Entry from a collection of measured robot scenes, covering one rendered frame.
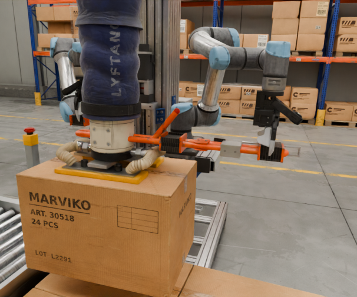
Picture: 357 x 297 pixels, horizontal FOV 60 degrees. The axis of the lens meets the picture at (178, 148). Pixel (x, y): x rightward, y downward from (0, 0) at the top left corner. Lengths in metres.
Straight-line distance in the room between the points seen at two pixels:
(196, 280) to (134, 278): 0.39
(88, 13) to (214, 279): 1.19
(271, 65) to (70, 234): 0.91
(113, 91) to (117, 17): 0.24
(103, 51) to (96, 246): 0.69
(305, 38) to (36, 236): 7.57
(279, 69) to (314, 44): 7.21
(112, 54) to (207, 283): 1.03
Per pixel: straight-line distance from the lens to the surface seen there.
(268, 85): 1.05
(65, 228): 1.26
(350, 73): 9.71
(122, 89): 1.13
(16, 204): 2.25
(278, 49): 1.04
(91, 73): 1.15
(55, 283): 1.58
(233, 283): 1.53
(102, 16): 1.12
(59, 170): 1.24
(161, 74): 1.83
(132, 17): 1.15
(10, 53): 13.07
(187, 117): 1.63
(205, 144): 1.10
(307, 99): 8.29
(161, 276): 1.17
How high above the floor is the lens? 1.50
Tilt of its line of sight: 16 degrees down
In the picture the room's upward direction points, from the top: 1 degrees clockwise
